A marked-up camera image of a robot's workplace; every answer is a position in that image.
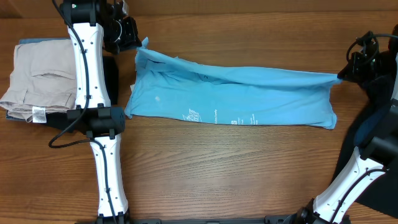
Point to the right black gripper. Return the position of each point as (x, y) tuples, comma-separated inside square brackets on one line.
[(351, 66)]

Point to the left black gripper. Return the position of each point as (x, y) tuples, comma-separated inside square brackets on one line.
[(132, 40)]

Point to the light blue printed t-shirt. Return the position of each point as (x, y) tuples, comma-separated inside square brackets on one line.
[(171, 87)]

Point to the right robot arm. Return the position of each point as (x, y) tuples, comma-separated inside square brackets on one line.
[(357, 175)]

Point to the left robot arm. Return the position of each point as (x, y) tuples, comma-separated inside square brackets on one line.
[(95, 27)]

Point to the folded beige trousers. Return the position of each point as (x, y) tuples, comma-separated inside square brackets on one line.
[(40, 74)]

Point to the folded blue denim garment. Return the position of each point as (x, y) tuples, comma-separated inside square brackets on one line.
[(40, 40)]

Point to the folded black garment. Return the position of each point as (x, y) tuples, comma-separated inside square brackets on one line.
[(111, 77)]

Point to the black t-shirt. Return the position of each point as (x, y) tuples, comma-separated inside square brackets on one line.
[(373, 186)]

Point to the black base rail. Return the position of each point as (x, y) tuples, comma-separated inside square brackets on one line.
[(211, 221)]

